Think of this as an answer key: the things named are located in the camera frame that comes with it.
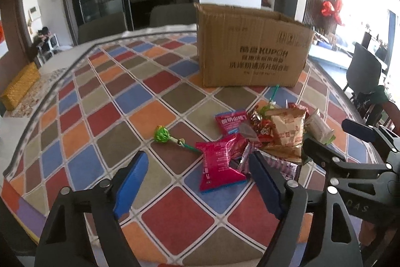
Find grey dining chair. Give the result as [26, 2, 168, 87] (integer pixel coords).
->
[78, 12, 127, 44]
[149, 3, 197, 27]

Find colourful checkered table mat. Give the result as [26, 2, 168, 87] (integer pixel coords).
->
[1, 30, 384, 267]

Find yellow woven box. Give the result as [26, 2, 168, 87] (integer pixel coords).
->
[1, 62, 41, 111]

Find white green snack packet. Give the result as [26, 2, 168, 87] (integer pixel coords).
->
[304, 109, 336, 145]

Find dark side chair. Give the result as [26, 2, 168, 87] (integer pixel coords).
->
[343, 43, 382, 96]

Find grey dining chair left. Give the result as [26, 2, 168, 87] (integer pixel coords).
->
[78, 12, 127, 44]

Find brown chip bag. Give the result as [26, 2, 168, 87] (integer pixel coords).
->
[262, 108, 307, 164]

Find pink striped snack packet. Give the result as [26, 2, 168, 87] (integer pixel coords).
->
[236, 143, 301, 181]

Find brown entrance door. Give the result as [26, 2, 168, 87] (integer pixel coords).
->
[1, 0, 35, 92]

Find brown cardboard box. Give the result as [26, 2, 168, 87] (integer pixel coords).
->
[195, 3, 315, 87]

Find grey dining chair right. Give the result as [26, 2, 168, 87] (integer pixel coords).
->
[149, 3, 197, 27]

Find red blue snack packet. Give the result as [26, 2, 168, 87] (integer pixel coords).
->
[214, 110, 248, 136]

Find magenta snack packet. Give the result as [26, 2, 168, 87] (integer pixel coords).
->
[195, 133, 248, 192]

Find red shiny candy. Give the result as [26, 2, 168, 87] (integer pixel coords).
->
[249, 109, 274, 143]

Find green lollipop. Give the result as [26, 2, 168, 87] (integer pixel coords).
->
[153, 125, 201, 153]

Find white low tv stand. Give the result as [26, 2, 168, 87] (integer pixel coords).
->
[308, 35, 352, 70]

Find green straw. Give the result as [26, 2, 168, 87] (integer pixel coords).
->
[265, 85, 279, 106]

